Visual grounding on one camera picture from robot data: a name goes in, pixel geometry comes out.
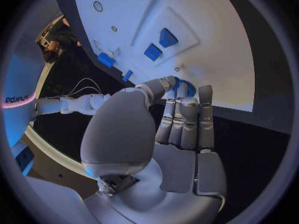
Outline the blue rectangular plug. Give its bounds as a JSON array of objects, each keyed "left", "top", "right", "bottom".
[{"left": 97, "top": 52, "right": 117, "bottom": 68}]

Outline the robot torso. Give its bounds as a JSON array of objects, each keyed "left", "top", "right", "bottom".
[{"left": 2, "top": 54, "right": 46, "bottom": 150}]

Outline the white cable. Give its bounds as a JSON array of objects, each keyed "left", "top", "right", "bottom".
[
  {"left": 68, "top": 78, "right": 104, "bottom": 96},
  {"left": 70, "top": 82, "right": 98, "bottom": 96}
]

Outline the person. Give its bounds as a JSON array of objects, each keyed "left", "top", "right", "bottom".
[{"left": 35, "top": 15, "right": 82, "bottom": 63}]

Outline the white task board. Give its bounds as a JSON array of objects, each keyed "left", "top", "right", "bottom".
[{"left": 55, "top": 0, "right": 256, "bottom": 113}]

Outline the blue trapezoid block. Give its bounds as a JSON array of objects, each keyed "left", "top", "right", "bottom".
[{"left": 158, "top": 27, "right": 179, "bottom": 48}]

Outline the blue square block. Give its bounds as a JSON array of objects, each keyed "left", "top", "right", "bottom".
[{"left": 143, "top": 43, "right": 164, "bottom": 62}]

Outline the blue peg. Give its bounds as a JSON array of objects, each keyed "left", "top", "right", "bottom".
[{"left": 123, "top": 69, "right": 135, "bottom": 83}]

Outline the blue gear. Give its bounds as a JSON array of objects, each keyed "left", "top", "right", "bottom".
[{"left": 172, "top": 76, "right": 198, "bottom": 98}]

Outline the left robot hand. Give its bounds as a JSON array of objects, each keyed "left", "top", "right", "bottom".
[{"left": 80, "top": 76, "right": 228, "bottom": 224}]

